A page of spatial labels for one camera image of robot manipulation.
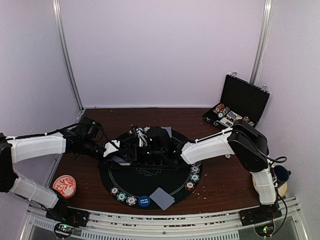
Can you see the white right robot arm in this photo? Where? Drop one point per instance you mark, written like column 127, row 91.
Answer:
column 242, row 140

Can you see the black poker chip case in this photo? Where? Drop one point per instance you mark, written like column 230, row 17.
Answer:
column 243, row 98

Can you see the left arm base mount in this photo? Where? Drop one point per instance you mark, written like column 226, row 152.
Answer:
column 68, row 219

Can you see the aluminium frame post left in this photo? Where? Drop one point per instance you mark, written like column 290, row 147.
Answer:
column 65, row 53

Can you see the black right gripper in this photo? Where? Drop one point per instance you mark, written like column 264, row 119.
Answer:
column 134, row 147

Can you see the dark blue mug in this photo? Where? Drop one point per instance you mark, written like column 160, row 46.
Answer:
column 282, row 174

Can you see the aluminium frame post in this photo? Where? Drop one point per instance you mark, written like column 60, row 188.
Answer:
column 65, row 53
column 262, row 41

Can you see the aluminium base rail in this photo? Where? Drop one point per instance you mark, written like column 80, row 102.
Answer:
column 224, row 225

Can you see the right chip rows in case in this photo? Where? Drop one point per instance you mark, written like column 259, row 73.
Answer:
column 248, row 121

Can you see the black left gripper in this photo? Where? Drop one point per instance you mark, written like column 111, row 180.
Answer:
column 109, row 154

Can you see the blue small blind button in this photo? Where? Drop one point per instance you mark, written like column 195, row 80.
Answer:
column 144, row 201

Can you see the blue patterned card deck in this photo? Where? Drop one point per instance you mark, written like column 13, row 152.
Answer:
column 120, row 161

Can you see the red chip row in case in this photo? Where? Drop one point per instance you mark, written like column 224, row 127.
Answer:
column 218, row 108

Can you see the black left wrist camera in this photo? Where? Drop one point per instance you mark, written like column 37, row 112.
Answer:
column 90, row 128

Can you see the card dealt to small blind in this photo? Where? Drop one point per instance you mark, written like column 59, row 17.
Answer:
column 162, row 198

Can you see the round black poker mat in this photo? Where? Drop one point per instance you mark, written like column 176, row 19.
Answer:
column 139, row 182

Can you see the blue white chip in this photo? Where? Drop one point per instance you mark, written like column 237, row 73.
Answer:
column 131, row 200
column 195, row 169

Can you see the card dealt to big blind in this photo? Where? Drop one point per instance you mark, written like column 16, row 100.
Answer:
column 169, row 130

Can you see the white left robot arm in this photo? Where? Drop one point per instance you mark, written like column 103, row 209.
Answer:
column 17, row 149

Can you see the green chip row in case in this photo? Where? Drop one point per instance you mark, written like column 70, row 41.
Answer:
column 223, row 112

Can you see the red white patterned cup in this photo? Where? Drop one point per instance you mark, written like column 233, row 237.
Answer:
column 65, row 185

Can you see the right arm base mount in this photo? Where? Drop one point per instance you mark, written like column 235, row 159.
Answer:
column 262, row 217

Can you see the aluminium frame post right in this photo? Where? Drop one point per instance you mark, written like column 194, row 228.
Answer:
column 262, row 41

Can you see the card deck in case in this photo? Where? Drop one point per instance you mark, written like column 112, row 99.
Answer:
column 230, row 118

